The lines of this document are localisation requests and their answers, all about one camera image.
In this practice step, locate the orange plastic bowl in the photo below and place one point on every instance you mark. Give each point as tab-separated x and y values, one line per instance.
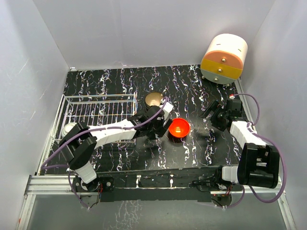
179	128

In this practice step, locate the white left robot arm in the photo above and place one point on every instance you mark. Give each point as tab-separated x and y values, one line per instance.
78	145

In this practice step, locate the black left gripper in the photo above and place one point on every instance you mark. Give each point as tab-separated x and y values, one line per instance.
159	132

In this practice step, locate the pastel round drawer cabinet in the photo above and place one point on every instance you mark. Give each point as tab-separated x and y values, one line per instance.
224	59

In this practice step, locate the white ceramic bowl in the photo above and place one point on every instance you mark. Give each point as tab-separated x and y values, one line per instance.
162	120

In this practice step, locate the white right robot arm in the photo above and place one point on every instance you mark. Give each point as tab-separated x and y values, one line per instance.
259	162

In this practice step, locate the brown patterned ceramic bowl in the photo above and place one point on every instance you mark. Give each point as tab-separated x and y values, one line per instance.
153	99

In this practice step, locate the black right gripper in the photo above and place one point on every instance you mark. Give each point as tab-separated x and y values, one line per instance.
214	122

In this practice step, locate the white wire dish rack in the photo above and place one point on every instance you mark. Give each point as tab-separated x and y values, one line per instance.
93	110

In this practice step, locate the blue floral porcelain bowl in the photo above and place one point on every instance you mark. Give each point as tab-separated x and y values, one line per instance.
67	128

